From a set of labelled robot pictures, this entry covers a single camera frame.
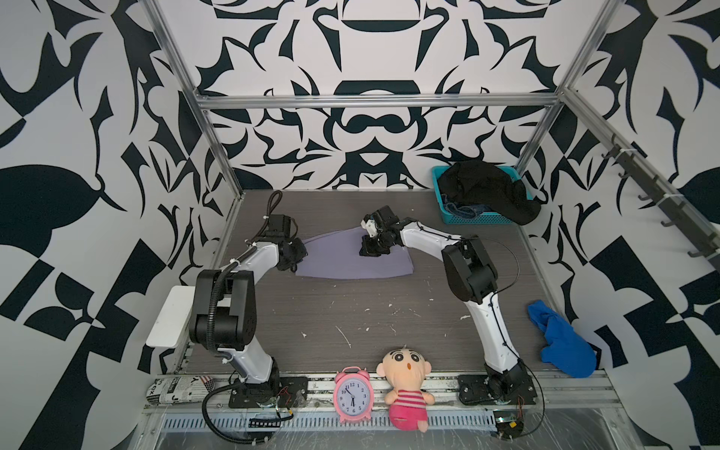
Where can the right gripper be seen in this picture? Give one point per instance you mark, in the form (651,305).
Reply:
(367,247)

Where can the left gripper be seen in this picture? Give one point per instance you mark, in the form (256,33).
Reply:
(301,252)

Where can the lavender skirt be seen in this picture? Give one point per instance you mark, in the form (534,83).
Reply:
(336,255)

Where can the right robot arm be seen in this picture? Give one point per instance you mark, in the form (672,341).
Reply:
(472,277)

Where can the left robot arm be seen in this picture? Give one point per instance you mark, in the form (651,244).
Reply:
(224,312)

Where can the denim garment in basket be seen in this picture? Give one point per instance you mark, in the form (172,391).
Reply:
(464,211)

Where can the teal plastic basket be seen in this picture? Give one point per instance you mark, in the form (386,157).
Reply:
(487,217)

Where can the black garment in basket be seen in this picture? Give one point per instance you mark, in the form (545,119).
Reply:
(471,182)

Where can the plush doll pink shirt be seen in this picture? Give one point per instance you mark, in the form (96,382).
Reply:
(406,370)

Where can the white rectangular panel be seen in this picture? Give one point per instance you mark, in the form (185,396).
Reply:
(170,328)

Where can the pink alarm clock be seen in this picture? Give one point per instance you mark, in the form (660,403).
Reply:
(353,396)

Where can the folded newspaper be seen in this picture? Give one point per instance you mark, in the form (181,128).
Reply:
(180,390)

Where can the blue cloth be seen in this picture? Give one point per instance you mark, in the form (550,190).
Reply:
(566,350)

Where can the small circuit board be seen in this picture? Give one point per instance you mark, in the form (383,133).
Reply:
(508,425)

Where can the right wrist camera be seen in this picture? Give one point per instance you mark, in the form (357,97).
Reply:
(370,226)

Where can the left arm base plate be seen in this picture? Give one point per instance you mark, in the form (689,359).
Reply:
(283,393)

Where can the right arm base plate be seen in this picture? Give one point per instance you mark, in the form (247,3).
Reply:
(496,389)

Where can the grey wall hook rail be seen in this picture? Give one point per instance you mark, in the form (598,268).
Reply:
(657,191)

